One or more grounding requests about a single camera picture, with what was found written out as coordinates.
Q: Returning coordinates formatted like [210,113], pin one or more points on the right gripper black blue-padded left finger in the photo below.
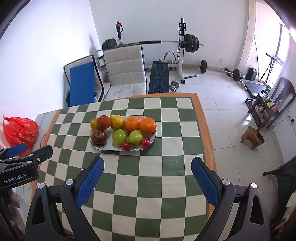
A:
[43,221]

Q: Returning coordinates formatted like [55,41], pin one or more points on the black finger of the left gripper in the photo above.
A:
[35,158]

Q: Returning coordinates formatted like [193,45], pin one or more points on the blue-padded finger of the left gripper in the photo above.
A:
[7,153]

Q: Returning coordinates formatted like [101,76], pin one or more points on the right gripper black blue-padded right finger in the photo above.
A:
[251,220]

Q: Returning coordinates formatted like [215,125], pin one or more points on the dark red apple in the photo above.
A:
[98,137]

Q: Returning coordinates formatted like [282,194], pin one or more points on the yellow lemon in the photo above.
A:
[93,124]

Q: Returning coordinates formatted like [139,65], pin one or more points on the brown-red round fruit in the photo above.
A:
[103,122]

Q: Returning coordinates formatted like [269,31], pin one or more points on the green apple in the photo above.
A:
[135,137]
[119,137]

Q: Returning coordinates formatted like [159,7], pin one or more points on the yellow pear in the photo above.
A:
[117,122]

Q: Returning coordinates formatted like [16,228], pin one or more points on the cherry tomato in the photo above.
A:
[145,142]
[126,146]

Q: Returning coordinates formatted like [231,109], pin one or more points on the orange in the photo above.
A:
[132,124]
[148,126]

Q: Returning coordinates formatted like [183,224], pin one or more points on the red plastic bag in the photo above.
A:
[20,130]

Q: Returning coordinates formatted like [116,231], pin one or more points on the black scooter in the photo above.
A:
[285,176]

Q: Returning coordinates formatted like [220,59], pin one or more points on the small wooden stool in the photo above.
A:
[253,136]

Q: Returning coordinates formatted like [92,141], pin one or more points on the blue folded mat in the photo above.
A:
[82,84]

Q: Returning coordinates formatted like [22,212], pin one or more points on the green white checkered tablecloth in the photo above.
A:
[142,195]

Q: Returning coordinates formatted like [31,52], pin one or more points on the oval deer-pattern plate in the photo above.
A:
[110,146]

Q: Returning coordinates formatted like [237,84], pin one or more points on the dark wooden chair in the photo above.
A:
[275,103]

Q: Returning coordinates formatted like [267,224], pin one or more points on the white padded chair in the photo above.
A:
[126,72]

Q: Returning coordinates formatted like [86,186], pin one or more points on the black blue weight bench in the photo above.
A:
[159,78]

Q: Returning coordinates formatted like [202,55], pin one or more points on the barbell on floor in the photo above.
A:
[236,74]

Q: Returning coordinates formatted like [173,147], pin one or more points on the white squat rack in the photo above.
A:
[180,51]

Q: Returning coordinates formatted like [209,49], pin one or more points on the barbell on rack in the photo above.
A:
[190,43]

